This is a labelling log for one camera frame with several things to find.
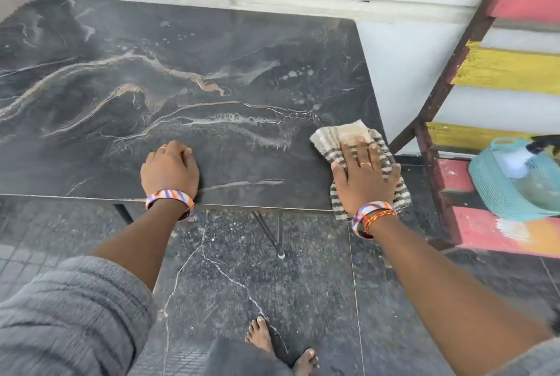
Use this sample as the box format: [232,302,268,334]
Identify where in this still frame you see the clear spray bottle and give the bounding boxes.
[499,134,560,212]

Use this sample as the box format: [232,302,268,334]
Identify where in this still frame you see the teal crochet bag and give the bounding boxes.
[468,137,560,222]

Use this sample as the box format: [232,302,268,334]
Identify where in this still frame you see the striped orange purple wristband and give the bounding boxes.
[351,201,396,240]
[145,189,195,221]

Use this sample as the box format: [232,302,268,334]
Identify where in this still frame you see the black metal table leg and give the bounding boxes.
[113,203,134,226]
[253,211,286,259]

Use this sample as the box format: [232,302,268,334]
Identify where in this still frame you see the person's foot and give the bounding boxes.
[292,348,319,376]
[244,316,275,355]

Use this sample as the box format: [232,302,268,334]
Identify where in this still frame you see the person's left foot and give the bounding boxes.
[244,316,275,355]

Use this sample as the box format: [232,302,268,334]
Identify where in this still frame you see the grey knit sleeve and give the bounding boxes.
[489,336,560,376]
[0,256,158,376]

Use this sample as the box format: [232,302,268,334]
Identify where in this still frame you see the striped beige cleaning cloth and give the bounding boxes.
[310,119,412,221]

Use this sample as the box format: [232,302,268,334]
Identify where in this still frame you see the person's left forearm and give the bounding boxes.
[90,201,190,293]

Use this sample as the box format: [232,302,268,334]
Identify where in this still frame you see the person's right hand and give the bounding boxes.
[331,139,402,219]

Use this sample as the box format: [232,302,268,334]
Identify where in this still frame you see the grey knit left sleeve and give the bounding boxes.
[0,256,158,376]

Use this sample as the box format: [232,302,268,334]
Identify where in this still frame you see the grey trouser leg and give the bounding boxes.
[205,338,295,376]

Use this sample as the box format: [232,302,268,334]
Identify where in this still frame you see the person's right foot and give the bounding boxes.
[292,348,319,376]

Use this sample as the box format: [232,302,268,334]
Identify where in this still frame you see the red thread bracelet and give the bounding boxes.
[364,209,397,232]

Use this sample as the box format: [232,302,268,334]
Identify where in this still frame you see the person's right forearm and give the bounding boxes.
[370,212,555,361]

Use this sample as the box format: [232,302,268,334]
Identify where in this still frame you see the grey knit right sleeve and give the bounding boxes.
[489,336,560,376]

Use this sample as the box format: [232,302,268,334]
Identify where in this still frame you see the colourful painted wooden bench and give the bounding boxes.
[388,0,560,259]

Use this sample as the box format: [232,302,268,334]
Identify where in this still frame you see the person's left hand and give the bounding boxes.
[140,140,201,208]

